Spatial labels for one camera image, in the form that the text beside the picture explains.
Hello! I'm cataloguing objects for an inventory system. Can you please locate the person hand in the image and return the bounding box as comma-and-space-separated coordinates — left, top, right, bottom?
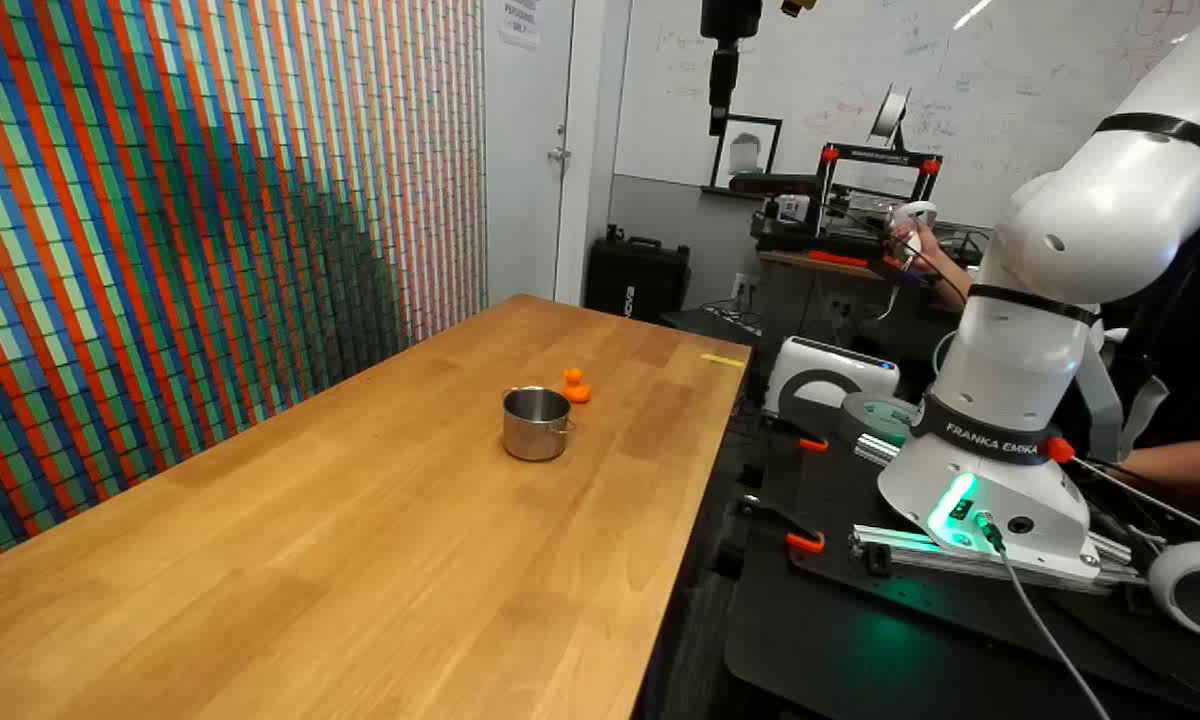
899, 228, 970, 299

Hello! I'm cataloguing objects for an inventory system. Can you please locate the white hand controller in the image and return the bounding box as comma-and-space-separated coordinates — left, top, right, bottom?
889, 197, 943, 269

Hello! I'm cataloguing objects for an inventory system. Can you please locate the person forearm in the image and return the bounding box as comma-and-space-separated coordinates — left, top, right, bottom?
1116, 438, 1200, 503

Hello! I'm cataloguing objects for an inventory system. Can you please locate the small steel pot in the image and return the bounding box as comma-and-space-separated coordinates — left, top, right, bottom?
502, 386, 576, 469

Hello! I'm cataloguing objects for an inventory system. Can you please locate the orange black 3D printer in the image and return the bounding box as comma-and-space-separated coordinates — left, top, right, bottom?
812, 141, 949, 249

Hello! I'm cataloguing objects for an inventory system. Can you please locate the white grey box device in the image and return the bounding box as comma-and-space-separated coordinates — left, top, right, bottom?
762, 331, 906, 419

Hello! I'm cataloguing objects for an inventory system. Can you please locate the framed portrait picture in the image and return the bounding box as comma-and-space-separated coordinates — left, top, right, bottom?
709, 114, 787, 193

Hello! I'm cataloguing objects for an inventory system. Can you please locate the black case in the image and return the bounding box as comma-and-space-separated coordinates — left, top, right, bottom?
579, 225, 693, 324

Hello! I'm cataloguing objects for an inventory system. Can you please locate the white round device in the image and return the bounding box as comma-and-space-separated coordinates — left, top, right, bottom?
1146, 538, 1200, 645

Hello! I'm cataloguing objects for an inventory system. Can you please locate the white paper sheet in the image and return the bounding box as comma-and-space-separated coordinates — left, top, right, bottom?
497, 0, 546, 50

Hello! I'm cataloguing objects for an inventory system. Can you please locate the black clamp orange handle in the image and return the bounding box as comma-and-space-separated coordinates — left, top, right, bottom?
756, 414, 836, 461
732, 491, 834, 564

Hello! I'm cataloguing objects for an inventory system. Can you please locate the green lit aluminium rail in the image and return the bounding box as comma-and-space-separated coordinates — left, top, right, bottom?
848, 522, 1153, 591

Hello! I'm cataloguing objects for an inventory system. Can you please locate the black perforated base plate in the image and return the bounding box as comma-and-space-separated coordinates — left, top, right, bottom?
720, 397, 1200, 720

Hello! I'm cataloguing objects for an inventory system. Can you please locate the grey base cable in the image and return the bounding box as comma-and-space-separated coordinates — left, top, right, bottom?
975, 522, 1112, 720

